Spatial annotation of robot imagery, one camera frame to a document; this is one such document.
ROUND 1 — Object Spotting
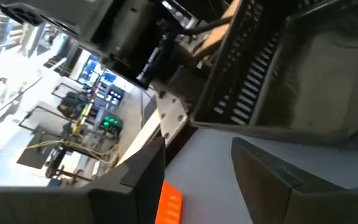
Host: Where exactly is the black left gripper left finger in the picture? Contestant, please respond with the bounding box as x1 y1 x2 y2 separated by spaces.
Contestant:
87 136 167 224

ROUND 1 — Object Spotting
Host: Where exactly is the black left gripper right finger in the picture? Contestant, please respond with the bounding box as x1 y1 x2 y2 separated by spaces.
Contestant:
231 138 348 224

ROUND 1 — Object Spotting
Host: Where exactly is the orange-red slotted plastic basket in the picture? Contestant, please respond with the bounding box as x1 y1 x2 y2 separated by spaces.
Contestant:
154 180 184 224

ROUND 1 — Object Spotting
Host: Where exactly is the black slotted plastic basket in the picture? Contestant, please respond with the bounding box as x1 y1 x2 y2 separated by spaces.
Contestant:
191 0 358 152

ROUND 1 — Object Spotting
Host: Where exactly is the device with green lights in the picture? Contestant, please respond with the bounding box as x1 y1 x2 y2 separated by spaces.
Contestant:
99 114 124 131

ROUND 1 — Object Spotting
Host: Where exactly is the person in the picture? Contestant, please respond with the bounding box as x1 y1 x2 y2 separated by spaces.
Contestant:
57 91 90 121

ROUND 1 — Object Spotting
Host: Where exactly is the blue-lit computer monitor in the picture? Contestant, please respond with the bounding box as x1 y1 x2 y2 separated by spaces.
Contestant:
76 55 101 88

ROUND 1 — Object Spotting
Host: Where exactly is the white bolted bracket plate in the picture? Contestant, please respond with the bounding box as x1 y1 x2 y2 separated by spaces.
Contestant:
152 88 190 147

